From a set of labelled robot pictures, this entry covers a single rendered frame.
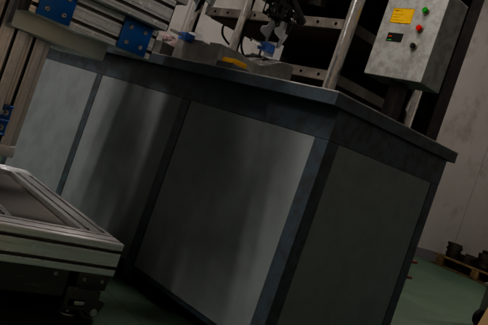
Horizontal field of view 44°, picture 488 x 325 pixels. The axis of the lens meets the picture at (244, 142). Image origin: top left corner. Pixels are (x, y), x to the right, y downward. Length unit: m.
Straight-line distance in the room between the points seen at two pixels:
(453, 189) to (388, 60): 5.37
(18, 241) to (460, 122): 6.72
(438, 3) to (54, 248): 1.86
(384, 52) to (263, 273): 1.38
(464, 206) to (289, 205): 6.70
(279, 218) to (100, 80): 1.22
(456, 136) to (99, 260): 6.49
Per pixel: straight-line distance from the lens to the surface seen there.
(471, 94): 7.89
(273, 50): 2.11
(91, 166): 2.52
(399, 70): 2.70
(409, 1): 2.81
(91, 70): 2.73
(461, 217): 8.32
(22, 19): 1.71
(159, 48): 2.32
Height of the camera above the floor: 0.58
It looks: level
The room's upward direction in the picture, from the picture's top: 19 degrees clockwise
